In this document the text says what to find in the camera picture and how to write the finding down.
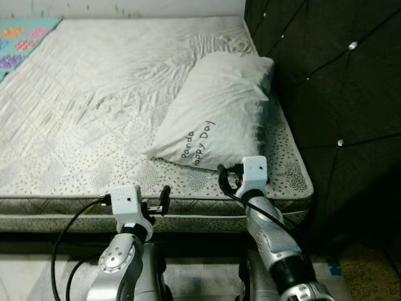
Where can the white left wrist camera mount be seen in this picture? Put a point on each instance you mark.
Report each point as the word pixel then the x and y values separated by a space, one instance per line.
pixel 125 202

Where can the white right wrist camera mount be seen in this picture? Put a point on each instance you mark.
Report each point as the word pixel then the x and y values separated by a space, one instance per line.
pixel 255 172

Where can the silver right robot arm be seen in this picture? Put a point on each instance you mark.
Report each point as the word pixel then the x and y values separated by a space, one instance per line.
pixel 276 244

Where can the brown speckled floor mat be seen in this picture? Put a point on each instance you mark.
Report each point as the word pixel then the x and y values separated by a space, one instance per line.
pixel 369 276

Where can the grey patterned mattress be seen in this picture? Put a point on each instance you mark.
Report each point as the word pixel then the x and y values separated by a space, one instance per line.
pixel 94 94

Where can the dark tufted headboard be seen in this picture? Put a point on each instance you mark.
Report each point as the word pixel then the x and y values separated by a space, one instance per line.
pixel 338 94

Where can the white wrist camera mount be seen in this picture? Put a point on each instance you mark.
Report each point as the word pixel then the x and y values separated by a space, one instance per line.
pixel 125 202
pixel 255 172

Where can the white printed pillow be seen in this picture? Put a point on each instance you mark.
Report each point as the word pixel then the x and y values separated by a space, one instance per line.
pixel 213 106

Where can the teal heart patterned blanket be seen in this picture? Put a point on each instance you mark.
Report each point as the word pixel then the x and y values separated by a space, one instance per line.
pixel 19 44

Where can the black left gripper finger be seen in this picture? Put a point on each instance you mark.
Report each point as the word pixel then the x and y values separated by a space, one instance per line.
pixel 165 197

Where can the blue tape piece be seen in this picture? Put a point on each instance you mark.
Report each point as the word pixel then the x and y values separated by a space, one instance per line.
pixel 335 269

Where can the dark bed frame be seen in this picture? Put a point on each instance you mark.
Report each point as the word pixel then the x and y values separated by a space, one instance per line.
pixel 200 241

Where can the silver robot right leg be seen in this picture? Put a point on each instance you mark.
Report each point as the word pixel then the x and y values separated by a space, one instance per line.
pixel 254 282

